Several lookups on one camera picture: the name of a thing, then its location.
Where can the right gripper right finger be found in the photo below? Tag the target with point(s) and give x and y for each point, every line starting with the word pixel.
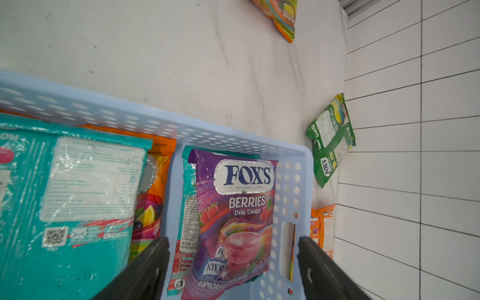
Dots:
pixel 322 278

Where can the large light blue basket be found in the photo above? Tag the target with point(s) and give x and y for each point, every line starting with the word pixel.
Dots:
pixel 58 103

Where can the orange Fox's fruits candy bag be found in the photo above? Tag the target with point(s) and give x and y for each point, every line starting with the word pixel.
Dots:
pixel 153 202

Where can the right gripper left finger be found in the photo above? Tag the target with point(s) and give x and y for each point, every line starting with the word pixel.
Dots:
pixel 144 278

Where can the teal candy bag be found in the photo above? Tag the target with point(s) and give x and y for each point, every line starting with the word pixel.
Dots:
pixel 56 284
pixel 188 237

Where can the green Fox's candy bag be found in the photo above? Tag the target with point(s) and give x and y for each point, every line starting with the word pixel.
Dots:
pixel 332 136

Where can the lemon blackcurrant Fox's candy bag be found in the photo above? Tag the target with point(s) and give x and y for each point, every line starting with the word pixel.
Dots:
pixel 283 14

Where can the purple Fox's berries candy bag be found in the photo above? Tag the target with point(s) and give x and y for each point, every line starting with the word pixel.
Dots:
pixel 235 199

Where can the orange candy bag back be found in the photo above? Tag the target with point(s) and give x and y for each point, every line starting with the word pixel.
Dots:
pixel 321 231

